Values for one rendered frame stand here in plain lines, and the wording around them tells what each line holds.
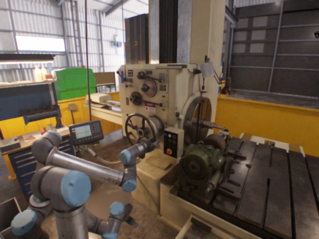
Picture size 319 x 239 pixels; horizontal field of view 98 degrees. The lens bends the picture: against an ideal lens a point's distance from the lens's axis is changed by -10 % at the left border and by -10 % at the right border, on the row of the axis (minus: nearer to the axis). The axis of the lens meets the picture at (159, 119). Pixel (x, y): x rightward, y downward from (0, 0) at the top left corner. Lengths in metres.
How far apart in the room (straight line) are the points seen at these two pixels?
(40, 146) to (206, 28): 1.83
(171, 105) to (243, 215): 0.96
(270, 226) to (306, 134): 2.76
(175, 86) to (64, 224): 1.13
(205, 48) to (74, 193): 1.78
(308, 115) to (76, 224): 3.61
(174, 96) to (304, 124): 2.83
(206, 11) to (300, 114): 2.54
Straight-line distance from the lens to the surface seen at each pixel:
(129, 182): 1.02
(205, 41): 1.95
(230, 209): 1.21
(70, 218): 0.70
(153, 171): 2.07
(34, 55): 2.70
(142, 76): 1.49
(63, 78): 5.09
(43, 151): 1.04
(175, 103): 1.37
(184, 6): 2.16
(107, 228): 1.14
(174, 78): 1.34
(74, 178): 0.62
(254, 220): 1.21
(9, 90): 2.87
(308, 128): 3.74
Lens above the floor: 1.86
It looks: 19 degrees down
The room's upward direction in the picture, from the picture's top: straight up
